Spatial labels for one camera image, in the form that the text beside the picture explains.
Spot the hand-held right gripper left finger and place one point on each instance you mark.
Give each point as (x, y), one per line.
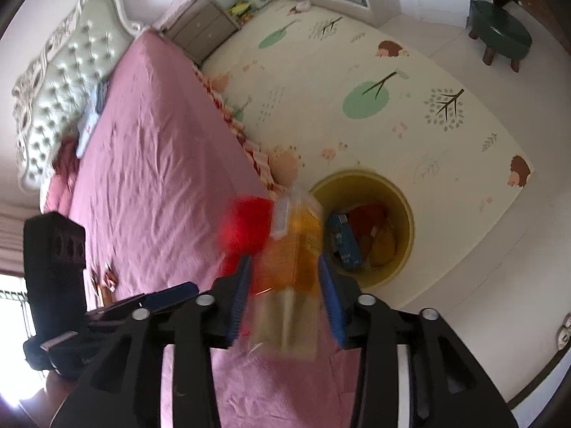
(238, 303)

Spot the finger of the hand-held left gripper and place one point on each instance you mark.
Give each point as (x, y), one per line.
(116, 312)
(174, 296)

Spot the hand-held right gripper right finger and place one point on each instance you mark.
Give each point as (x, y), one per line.
(332, 303)

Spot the long blue box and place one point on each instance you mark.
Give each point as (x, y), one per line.
(345, 245)

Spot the orange clear wrapper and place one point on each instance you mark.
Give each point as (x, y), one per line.
(290, 254)

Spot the yellow bag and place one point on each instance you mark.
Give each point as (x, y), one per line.
(383, 247)

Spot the red plastic bag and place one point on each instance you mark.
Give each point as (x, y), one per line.
(247, 227)

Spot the yellow round bin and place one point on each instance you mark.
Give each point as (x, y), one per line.
(401, 214)

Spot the red white snack wrapper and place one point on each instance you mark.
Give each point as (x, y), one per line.
(108, 276)

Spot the window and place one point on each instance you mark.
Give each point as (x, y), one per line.
(13, 312)

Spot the brown striped curtain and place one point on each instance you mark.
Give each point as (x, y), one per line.
(18, 236)

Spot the folded pink quilt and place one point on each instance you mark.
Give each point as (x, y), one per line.
(62, 174)

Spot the pink sheet bed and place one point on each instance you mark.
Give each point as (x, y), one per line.
(156, 165)

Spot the folded light blue blanket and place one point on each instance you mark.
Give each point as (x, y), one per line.
(89, 125)

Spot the green tufted headboard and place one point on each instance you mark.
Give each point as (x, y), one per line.
(67, 80)

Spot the cream printed play mat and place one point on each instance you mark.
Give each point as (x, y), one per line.
(312, 76)

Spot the grey nightstand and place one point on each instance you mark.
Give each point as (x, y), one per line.
(200, 31)

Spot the yellow toy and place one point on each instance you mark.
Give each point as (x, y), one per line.
(241, 10)

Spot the small pink white toy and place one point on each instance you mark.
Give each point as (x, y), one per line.
(302, 6)

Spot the green round stool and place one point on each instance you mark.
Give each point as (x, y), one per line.
(502, 31)

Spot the white wall outlet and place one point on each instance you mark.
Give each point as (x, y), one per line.
(563, 334)

